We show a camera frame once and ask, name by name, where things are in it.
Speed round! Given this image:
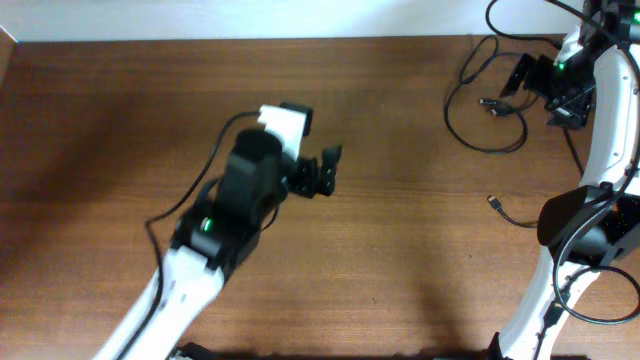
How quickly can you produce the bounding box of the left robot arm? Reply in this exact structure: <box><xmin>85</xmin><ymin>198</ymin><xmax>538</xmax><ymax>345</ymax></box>
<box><xmin>96</xmin><ymin>102</ymin><xmax>342</xmax><ymax>359</ymax></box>

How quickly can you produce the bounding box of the black cable bundle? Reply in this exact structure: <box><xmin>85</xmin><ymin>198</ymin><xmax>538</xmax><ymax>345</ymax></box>
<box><xmin>442</xmin><ymin>34</ymin><xmax>541</xmax><ymax>155</ymax></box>

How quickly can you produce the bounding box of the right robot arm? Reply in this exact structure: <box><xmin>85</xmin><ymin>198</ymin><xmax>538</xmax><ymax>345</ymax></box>
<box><xmin>485</xmin><ymin>1</ymin><xmax>639</xmax><ymax>359</ymax></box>

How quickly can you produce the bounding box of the black cable with end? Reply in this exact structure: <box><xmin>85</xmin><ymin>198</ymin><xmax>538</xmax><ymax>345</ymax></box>
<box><xmin>486</xmin><ymin>194</ymin><xmax>540</xmax><ymax>230</ymax></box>

